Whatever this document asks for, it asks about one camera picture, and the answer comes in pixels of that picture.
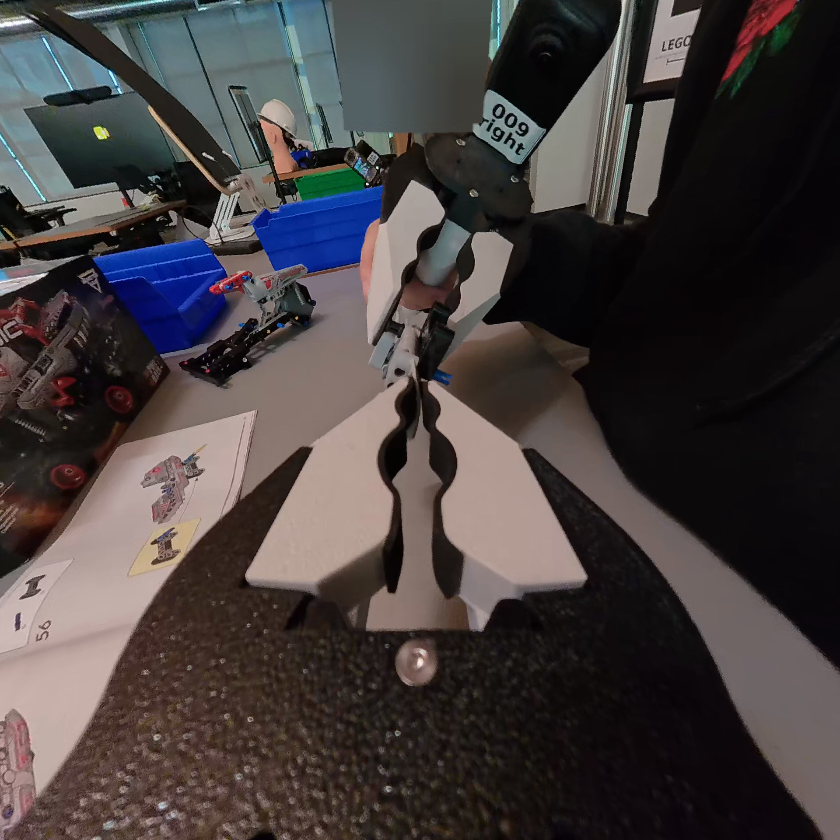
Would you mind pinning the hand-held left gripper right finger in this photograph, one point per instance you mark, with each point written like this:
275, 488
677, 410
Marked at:
512, 518

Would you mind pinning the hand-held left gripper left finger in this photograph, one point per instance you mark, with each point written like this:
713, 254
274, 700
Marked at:
321, 518

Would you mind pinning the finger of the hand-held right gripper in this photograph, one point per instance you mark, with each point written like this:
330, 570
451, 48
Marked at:
489, 275
400, 229

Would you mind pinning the small toy brick assembly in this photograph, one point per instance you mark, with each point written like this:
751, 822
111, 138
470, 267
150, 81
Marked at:
439, 338

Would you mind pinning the person's right forearm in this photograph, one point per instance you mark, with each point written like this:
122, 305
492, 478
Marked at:
571, 275

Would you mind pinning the person's right hand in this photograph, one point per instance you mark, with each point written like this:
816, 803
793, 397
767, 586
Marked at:
426, 296

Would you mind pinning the black phone-like device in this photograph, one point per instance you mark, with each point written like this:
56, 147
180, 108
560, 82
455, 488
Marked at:
364, 164

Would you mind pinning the blue plastic bin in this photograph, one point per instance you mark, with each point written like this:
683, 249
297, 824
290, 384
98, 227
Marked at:
164, 295
315, 229

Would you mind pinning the green plastic bin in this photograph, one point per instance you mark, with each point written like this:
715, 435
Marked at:
328, 184

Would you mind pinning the toy brick vehicle chassis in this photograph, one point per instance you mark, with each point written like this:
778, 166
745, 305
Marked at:
275, 302

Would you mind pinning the white instruction booklet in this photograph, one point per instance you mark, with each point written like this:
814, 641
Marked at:
98, 525

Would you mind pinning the person's black printed sweatshirt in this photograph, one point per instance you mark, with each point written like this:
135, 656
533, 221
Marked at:
754, 328

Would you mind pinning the brown wooden table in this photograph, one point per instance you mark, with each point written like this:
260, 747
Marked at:
98, 223

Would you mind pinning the dark toy set box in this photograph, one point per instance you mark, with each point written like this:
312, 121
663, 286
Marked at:
59, 367

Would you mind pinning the black video bar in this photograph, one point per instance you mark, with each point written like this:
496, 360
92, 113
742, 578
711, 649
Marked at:
79, 96

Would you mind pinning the black office chair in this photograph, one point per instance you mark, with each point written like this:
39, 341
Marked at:
26, 210

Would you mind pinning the aluminium frame post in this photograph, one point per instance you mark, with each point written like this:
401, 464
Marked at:
613, 131

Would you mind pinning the framed white wall poster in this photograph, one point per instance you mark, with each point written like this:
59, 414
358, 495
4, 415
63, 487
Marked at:
669, 59

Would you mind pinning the black wall screen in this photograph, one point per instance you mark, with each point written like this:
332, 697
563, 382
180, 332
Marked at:
85, 144

